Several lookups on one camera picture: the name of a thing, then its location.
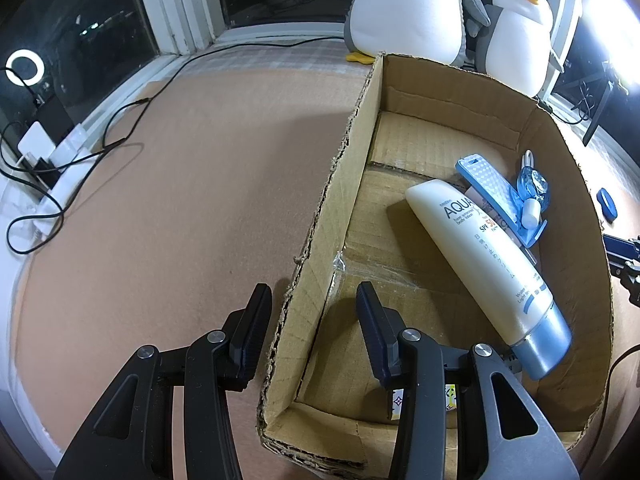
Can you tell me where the small grey penguin plush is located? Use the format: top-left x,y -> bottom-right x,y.
475,0 -> 566,98

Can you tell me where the white window frame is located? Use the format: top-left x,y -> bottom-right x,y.
132,0 -> 351,61

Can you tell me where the white and blue sunscreen tube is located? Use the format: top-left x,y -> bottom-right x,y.
405,179 -> 572,381

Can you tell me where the cardboard box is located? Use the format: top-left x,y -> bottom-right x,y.
256,52 -> 615,470

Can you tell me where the checked white bedsheet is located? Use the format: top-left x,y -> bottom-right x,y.
190,40 -> 377,75

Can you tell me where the peach felt blanket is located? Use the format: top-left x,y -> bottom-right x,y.
10,67 -> 640,463

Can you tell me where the patterned white lighter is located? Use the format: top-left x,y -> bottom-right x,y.
387,384 -> 458,421

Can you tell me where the white power adapter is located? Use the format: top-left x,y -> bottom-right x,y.
17,121 -> 57,161

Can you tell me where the black tripod stand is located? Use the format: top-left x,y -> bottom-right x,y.
582,60 -> 632,148

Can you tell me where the large grey penguin plush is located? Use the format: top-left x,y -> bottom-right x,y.
335,0 -> 492,68

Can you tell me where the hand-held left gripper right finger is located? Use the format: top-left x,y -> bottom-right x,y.
356,281 -> 583,480

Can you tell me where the blue eye drop bottle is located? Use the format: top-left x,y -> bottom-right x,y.
516,167 -> 552,231

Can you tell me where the blue round lid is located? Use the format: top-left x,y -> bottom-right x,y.
597,187 -> 619,223

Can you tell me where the ring light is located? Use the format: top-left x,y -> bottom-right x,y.
5,49 -> 47,87

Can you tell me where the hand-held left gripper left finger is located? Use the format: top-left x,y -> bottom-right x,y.
52,283 -> 273,480

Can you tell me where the black power cable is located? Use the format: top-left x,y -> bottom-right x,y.
6,35 -> 347,257

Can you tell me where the white power strip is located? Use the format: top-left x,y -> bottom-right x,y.
37,127 -> 95,235

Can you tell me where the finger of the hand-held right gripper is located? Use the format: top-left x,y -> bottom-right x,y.
614,259 -> 640,307
602,232 -> 640,263

